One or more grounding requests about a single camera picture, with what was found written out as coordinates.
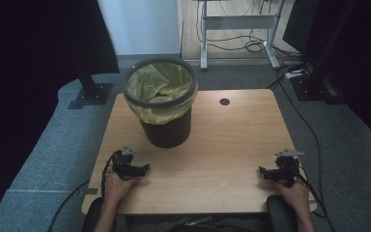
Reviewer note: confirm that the person's right hand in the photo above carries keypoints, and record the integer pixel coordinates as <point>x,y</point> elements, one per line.
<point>298,196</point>

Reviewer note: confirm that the black trash bin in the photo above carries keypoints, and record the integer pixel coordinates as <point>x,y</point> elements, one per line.
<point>167,133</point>

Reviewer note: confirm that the black chair armrest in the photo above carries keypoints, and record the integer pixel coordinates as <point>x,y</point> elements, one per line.
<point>91,214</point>
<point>280,212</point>

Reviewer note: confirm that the person's lap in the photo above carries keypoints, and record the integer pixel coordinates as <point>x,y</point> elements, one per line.
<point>190,225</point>

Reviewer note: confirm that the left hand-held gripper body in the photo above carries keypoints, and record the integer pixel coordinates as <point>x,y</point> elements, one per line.
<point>122,164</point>

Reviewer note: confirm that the person's left hand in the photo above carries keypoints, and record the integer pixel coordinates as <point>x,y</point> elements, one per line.
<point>116,188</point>

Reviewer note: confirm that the white desk frame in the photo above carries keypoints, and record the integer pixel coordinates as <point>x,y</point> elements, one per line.
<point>238,22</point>

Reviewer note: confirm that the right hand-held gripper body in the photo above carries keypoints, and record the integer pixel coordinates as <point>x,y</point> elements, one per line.
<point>288,167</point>

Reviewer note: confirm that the black monitor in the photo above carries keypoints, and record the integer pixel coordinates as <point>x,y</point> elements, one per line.
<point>299,25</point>

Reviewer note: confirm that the black metal stand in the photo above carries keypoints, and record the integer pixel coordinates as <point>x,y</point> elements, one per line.
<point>91,93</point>
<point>317,87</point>

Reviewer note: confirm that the yellow plastic trash bag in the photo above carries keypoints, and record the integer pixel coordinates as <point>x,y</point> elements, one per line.
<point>154,82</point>

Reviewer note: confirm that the white partition panel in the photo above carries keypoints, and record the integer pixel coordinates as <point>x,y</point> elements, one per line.
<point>141,25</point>

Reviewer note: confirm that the black round table grommet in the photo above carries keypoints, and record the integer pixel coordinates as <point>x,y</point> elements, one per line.
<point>224,101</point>

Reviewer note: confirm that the grey table bracket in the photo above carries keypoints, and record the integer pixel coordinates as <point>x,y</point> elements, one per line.
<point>88,191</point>

